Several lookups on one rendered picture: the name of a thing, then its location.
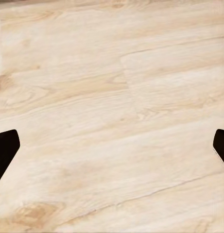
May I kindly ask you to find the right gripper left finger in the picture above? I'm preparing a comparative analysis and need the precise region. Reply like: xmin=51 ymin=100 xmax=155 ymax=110
xmin=0 ymin=129 xmax=20 ymax=179

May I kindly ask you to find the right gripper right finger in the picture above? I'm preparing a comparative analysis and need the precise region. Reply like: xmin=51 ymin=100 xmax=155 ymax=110
xmin=213 ymin=129 xmax=224 ymax=161

